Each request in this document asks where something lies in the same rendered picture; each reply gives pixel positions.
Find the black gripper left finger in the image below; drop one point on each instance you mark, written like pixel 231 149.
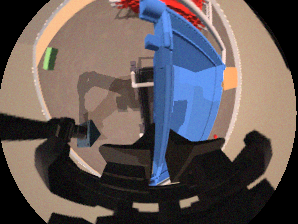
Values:
pixel 139 153

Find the orange block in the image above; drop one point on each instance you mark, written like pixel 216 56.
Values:
pixel 230 78

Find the light green block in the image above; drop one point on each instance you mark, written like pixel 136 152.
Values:
pixel 50 58

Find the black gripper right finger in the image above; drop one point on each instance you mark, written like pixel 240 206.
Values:
pixel 180 151

